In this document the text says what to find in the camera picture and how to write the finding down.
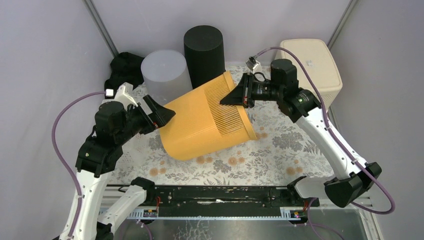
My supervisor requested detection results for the yellow plastic waste basket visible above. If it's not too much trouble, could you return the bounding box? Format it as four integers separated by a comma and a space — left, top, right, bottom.
159, 71, 257, 161

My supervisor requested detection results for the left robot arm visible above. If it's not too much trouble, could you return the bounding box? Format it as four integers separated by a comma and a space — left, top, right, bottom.
59, 95, 176, 240

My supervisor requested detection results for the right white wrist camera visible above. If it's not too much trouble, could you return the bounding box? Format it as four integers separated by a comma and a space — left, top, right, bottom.
245, 56, 263, 78

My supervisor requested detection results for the cream large container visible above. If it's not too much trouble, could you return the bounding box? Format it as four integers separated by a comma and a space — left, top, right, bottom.
279, 38, 343, 111

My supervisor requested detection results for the floral patterned table mat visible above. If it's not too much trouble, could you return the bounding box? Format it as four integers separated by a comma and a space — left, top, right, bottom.
109, 101, 333, 186

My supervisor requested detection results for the black crumpled cloth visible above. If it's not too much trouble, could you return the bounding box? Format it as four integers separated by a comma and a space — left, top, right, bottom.
104, 52, 145, 91

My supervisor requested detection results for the white perforated basket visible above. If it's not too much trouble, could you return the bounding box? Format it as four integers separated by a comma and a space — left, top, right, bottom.
99, 105, 144, 166

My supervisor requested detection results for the black round bucket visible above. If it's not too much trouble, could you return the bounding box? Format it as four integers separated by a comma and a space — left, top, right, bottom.
183, 25, 226, 89

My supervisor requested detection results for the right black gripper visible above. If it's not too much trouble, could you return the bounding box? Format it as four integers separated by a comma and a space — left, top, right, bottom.
220, 71, 283, 109

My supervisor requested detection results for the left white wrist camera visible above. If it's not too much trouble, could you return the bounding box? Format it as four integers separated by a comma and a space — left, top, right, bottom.
102, 82, 138, 110

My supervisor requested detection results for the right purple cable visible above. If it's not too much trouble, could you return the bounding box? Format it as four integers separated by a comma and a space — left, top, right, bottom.
247, 46, 396, 240

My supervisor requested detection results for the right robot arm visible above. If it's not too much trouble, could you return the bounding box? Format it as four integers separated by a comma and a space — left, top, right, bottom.
220, 59, 382, 208

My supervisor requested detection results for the aluminium frame rail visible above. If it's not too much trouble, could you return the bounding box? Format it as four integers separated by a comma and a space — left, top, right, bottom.
64, 186, 385, 240

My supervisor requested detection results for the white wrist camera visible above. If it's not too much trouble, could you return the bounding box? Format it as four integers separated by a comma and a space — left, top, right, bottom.
245, 56, 263, 78
102, 82, 138, 110

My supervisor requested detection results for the grey bucket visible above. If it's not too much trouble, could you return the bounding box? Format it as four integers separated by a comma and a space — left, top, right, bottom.
140, 49, 193, 105

